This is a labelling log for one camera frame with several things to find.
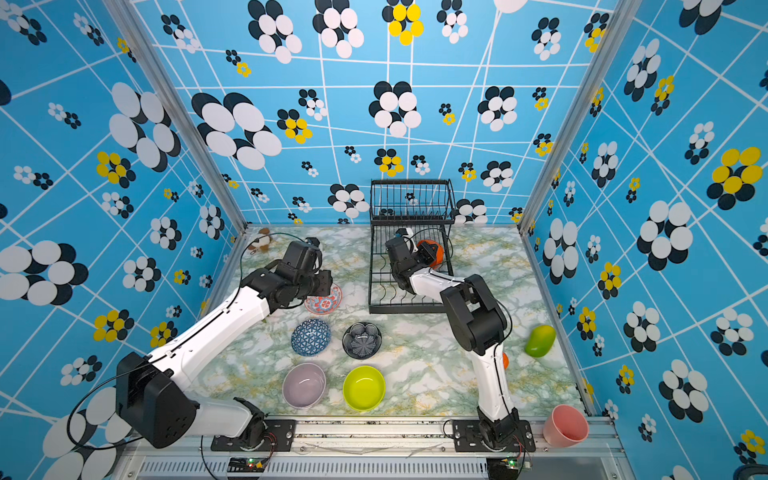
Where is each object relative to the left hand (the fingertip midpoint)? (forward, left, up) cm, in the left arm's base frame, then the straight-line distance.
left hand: (330, 277), depth 82 cm
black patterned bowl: (-11, -8, -18) cm, 22 cm away
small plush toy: (+28, +33, -16) cm, 45 cm away
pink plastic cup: (-35, -57, -10) cm, 67 cm away
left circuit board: (-41, +18, -21) cm, 50 cm away
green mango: (-12, -61, -15) cm, 64 cm away
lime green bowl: (-24, -10, -18) cm, 32 cm away
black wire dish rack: (+46, -30, -14) cm, 57 cm away
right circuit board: (-42, -44, -20) cm, 64 cm away
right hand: (+16, -33, -5) cm, 37 cm away
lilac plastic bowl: (-23, +7, -18) cm, 31 cm away
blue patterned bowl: (-10, +7, -17) cm, 21 cm away
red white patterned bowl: (+1, +5, -17) cm, 18 cm away
